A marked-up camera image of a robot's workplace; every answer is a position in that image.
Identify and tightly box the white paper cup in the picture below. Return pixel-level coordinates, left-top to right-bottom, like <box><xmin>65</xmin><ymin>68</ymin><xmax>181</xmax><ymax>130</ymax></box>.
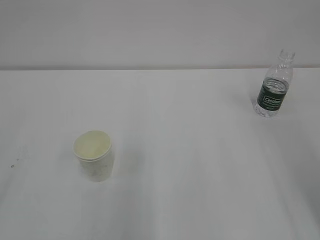
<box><xmin>72</xmin><ymin>130</ymin><xmax>115</xmax><ymax>183</ymax></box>

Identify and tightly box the clear green-label water bottle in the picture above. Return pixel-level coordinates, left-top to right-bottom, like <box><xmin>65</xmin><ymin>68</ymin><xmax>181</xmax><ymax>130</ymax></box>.
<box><xmin>254</xmin><ymin>49</ymin><xmax>296</xmax><ymax>118</ymax></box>

